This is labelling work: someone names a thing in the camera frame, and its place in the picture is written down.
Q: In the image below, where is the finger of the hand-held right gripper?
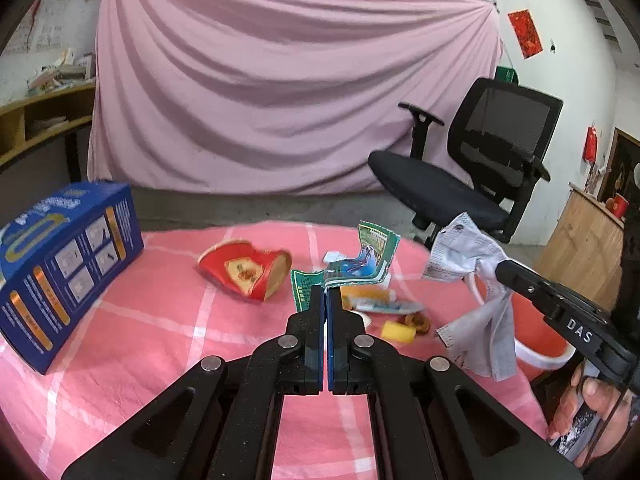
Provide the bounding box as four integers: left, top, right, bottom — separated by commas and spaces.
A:
495, 259, 553, 311

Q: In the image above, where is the red wall poster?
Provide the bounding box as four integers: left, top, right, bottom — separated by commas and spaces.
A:
507, 8, 544, 59

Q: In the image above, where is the crushed red box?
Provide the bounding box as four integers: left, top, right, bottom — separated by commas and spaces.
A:
197, 240, 293, 303

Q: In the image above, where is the pile of books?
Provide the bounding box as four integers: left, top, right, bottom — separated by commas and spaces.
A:
27, 47, 96, 97

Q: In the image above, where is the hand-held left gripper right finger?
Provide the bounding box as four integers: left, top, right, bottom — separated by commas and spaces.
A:
326, 287, 583, 480

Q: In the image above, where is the small orange box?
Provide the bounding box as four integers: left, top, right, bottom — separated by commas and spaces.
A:
341, 284, 397, 301

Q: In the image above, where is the person's right hand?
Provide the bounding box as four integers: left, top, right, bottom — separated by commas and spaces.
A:
547, 362, 640, 466

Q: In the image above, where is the wooden cabinet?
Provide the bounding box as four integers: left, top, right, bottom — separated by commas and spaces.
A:
532, 182, 628, 311

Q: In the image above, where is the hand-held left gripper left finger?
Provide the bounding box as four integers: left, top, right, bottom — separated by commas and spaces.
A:
60, 285, 326, 480

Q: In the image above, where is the pink hanging cloth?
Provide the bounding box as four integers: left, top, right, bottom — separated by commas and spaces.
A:
87, 0, 503, 196

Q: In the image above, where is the red hanging ornament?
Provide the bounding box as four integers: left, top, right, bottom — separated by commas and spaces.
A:
582, 122, 600, 163

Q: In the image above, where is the white medicine packet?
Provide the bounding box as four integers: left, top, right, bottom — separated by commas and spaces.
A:
345, 296, 427, 316

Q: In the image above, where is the wooden wall shelf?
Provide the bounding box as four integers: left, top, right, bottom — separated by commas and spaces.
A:
0, 82, 96, 166

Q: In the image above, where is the orange bin with white rim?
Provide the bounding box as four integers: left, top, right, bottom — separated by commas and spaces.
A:
467, 275, 577, 383

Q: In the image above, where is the black office chair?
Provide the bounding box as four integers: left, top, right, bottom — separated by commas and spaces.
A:
367, 77, 564, 248

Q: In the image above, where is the yellow sponge piece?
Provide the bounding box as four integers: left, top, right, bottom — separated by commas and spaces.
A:
381, 321, 417, 344

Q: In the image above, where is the pink checked tablecloth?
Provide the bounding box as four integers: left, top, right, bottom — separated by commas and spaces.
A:
0, 222, 551, 480

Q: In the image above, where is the blue cardboard box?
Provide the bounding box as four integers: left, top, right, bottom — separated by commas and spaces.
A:
0, 180, 145, 376

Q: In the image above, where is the brown snack piece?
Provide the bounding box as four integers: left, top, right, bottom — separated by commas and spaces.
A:
402, 312, 432, 336

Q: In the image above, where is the white face mask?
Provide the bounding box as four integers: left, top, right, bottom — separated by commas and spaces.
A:
422, 212, 518, 381

